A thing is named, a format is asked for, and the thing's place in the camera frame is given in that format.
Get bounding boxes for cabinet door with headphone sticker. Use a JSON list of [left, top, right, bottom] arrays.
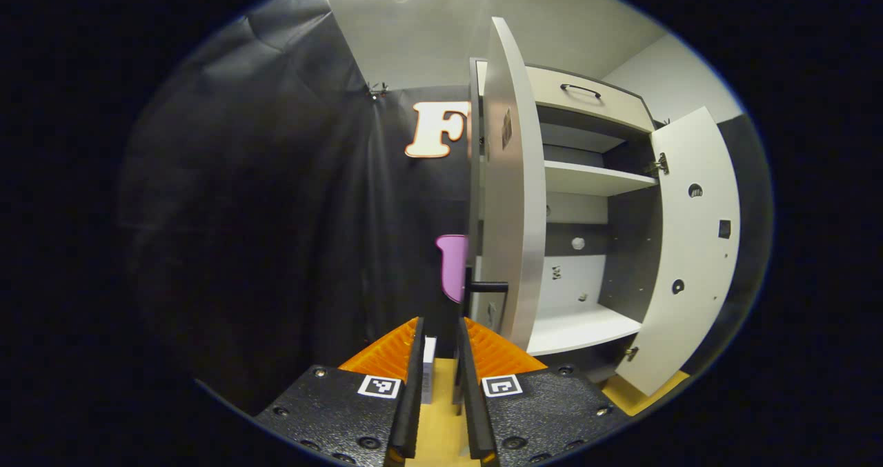
[[616, 106, 741, 397]]

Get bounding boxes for white cabinet shelf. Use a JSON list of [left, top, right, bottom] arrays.
[[526, 304, 644, 357], [544, 160, 658, 197]]

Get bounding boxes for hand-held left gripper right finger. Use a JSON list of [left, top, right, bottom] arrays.
[[457, 317, 632, 467]]

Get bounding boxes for beige cabinet drawer black handle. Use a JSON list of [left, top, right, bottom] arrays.
[[476, 60, 656, 135]]

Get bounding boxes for cabinet door with camera sticker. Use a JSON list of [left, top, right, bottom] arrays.
[[468, 17, 547, 352]]

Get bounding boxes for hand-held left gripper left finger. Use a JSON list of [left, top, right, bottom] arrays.
[[254, 317, 425, 467]]

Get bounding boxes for beige double-door shoe cabinet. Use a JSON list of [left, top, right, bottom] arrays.
[[468, 57, 659, 378]]

